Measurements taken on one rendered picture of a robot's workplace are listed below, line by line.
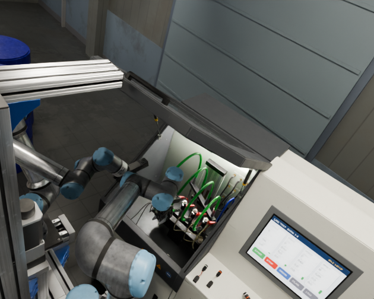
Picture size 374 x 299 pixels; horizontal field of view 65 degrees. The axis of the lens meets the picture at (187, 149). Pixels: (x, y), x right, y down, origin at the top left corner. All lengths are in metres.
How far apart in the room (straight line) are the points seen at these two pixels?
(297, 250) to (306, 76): 1.92
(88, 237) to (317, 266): 1.09
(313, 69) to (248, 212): 1.83
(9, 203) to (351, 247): 1.32
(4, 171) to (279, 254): 1.28
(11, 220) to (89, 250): 0.22
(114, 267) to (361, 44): 2.59
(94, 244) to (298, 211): 0.98
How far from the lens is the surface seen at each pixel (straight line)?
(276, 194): 1.50
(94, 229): 0.89
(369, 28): 2.92
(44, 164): 1.24
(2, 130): 0.70
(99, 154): 1.25
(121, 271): 0.83
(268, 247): 1.62
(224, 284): 1.73
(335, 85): 3.00
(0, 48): 3.62
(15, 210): 0.88
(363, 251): 1.54
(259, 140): 1.84
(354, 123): 3.06
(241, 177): 1.79
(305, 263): 1.60
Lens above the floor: 2.40
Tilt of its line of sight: 36 degrees down
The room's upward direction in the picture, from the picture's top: 19 degrees clockwise
